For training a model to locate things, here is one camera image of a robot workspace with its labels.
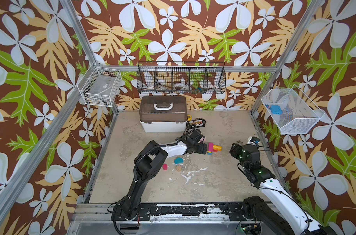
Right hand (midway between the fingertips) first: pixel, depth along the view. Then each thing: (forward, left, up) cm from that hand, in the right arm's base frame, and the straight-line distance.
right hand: (234, 145), depth 82 cm
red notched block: (+4, +8, -14) cm, 17 cm away
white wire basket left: (+31, +79, +19) cm, 87 cm away
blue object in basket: (+18, -27, +10) cm, 34 cm away
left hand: (+7, +16, -13) cm, 22 cm away
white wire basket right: (+15, -33, +12) cm, 38 cm away
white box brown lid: (+20, +41, +5) cm, 46 cm away
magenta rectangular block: (+6, +11, -12) cm, 17 cm away
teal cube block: (+2, +11, -14) cm, 18 cm away
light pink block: (+2, +19, +4) cm, 19 cm away
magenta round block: (-6, +41, -14) cm, 44 cm away
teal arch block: (-2, +32, -16) cm, 36 cm away
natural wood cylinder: (-8, +32, -13) cm, 36 cm away
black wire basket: (+45, +30, +15) cm, 56 cm away
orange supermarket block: (+5, +6, -13) cm, 15 cm away
